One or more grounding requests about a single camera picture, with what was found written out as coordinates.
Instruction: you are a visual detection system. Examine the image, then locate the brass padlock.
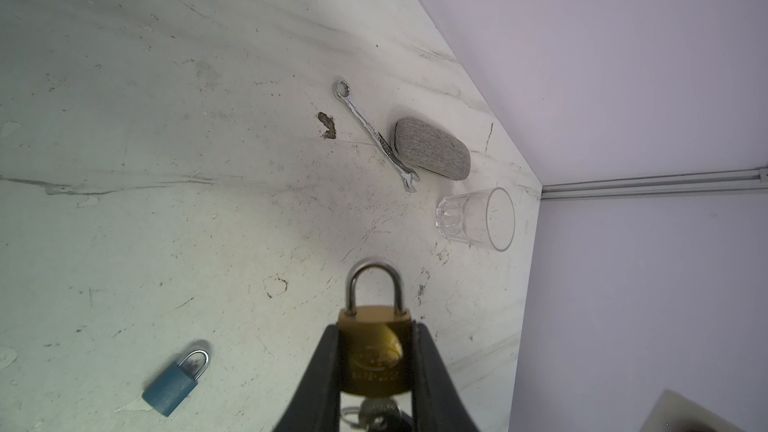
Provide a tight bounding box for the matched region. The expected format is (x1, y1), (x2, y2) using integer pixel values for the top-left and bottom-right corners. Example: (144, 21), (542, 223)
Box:
(337, 257), (413, 398)

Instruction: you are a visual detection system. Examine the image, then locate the silver combination wrench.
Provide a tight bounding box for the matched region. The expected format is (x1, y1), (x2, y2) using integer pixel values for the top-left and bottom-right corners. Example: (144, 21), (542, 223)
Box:
(333, 78), (420, 193)

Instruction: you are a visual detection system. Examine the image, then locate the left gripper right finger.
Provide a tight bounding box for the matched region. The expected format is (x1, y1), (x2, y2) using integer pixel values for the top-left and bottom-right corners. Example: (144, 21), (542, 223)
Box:
(411, 322), (478, 432)

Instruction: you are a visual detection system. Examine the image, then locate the grey fabric case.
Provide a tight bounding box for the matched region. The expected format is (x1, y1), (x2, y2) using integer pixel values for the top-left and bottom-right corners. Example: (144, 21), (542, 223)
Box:
(392, 117), (471, 181)

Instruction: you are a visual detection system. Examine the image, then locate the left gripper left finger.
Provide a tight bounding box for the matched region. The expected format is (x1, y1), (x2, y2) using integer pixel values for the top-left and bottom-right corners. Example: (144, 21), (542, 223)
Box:
(273, 325), (341, 432)

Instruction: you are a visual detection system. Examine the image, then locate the blue padlock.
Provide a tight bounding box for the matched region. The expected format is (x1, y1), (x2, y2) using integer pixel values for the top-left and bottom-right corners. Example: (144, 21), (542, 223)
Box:
(141, 348), (210, 417)

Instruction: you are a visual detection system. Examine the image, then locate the clear plastic cup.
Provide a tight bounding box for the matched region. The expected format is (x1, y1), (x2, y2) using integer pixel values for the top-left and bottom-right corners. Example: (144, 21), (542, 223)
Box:
(435, 187), (516, 252)

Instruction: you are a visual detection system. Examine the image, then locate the silver key with ring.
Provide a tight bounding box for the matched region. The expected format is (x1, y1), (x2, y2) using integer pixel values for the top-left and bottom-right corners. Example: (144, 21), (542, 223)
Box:
(340, 398), (415, 432)

